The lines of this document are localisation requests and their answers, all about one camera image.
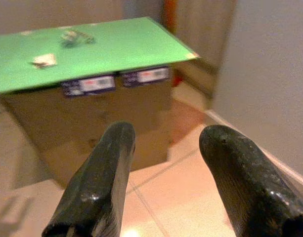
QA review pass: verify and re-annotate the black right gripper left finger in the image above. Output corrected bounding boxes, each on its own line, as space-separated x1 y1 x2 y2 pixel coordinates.
42 120 137 237

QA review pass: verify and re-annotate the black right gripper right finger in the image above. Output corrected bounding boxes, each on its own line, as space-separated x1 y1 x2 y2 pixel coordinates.
199 124 303 237

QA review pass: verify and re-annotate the key with white tag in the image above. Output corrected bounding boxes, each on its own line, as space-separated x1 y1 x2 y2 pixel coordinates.
29 53 58 70

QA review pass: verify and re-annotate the bunch of metal keys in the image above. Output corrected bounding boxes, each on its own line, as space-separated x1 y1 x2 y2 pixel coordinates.
59 29 96 48

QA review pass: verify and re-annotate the brown cardboard box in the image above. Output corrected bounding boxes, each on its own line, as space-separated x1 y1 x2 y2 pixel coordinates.
0 61 174 190

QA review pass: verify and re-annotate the blue white labelled box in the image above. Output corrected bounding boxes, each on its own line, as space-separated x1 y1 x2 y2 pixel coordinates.
120 66 172 88
60 74 117 97

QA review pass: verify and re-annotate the green paper sheet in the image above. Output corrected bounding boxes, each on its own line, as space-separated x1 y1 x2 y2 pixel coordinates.
0 16 200 95

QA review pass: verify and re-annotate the brown wooden cabinet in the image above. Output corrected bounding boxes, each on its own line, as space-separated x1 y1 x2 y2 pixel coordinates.
174 0 237 99

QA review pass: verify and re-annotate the orange door frame strip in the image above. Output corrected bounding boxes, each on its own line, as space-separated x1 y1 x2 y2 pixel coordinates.
163 0 178 33

